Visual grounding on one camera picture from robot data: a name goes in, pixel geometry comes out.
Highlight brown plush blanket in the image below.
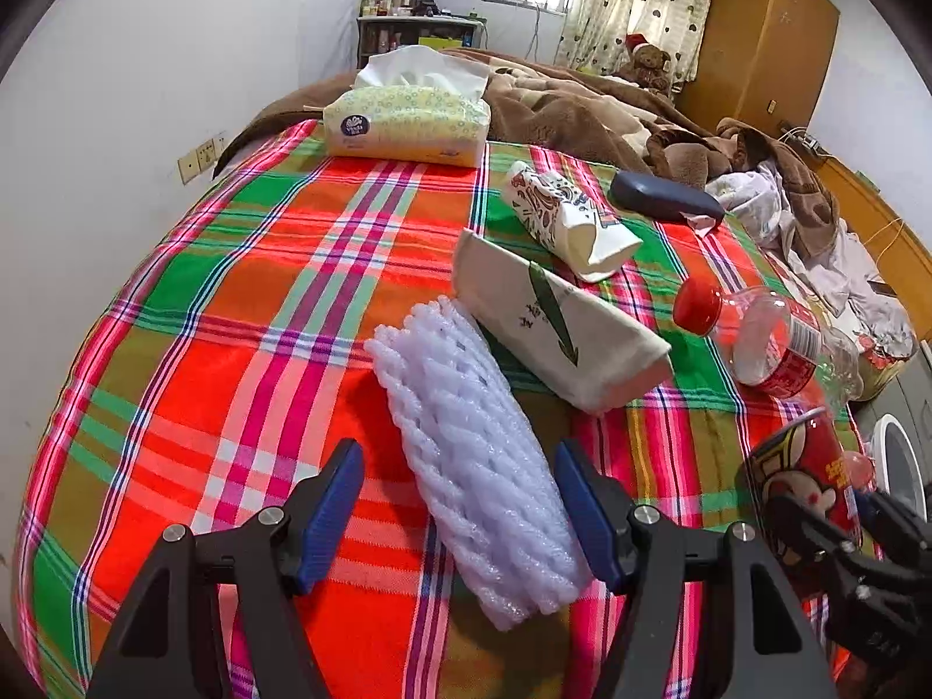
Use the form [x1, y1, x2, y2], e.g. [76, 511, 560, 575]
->
[213, 45, 847, 264]

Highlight white box green leaf print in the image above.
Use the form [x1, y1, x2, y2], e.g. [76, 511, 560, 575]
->
[451, 227, 675, 418]

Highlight wall power socket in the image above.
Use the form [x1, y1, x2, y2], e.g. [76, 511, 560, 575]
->
[178, 131, 228, 185]

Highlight floral bed sheet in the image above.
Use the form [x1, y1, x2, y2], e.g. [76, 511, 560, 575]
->
[850, 326, 920, 389]

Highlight white floral quilt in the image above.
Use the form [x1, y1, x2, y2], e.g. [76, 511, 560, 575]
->
[705, 158, 920, 352]

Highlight brown teddy bear red hat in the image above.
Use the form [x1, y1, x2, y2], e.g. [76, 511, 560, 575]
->
[617, 32, 676, 94]

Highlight grey drawer nightstand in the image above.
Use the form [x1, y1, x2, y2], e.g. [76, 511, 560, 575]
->
[850, 356, 932, 456]

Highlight clear plastic bottle red label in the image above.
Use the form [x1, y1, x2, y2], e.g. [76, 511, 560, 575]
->
[672, 275, 866, 410]

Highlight shelf with bottles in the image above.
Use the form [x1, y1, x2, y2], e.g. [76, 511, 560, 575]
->
[355, 9, 486, 72]

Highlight yellow green tissue pack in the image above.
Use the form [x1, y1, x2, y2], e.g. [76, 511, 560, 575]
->
[322, 44, 491, 165]

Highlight heart print curtain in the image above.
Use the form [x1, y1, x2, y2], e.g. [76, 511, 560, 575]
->
[555, 0, 719, 86]

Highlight plaid tablecloth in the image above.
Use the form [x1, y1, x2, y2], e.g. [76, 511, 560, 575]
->
[15, 118, 875, 699]

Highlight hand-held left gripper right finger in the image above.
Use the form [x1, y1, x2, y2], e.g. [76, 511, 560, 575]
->
[555, 439, 838, 699]

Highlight white round trash bin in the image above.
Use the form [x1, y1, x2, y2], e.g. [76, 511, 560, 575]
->
[872, 414, 931, 520]

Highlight white foam net sleeve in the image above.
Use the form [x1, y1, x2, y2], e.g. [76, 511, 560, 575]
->
[362, 295, 596, 634]

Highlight dark blue glasses case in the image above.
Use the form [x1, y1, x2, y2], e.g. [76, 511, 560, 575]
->
[608, 169, 728, 224]

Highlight wooden wardrobe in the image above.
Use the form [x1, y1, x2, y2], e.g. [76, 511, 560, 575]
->
[679, 0, 843, 141]

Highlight wooden bed headboard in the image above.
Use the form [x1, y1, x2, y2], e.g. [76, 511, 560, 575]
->
[814, 155, 932, 340]

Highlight charger cables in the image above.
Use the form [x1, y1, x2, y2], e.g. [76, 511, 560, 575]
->
[778, 118, 827, 157]

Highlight red cartoon print cup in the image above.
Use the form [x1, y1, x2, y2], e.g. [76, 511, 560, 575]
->
[741, 406, 876, 598]

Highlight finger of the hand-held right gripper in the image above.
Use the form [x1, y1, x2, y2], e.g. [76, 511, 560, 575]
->
[853, 486, 932, 562]
[764, 493, 875, 598]

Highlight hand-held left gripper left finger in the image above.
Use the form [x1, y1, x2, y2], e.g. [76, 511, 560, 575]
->
[87, 438, 365, 699]

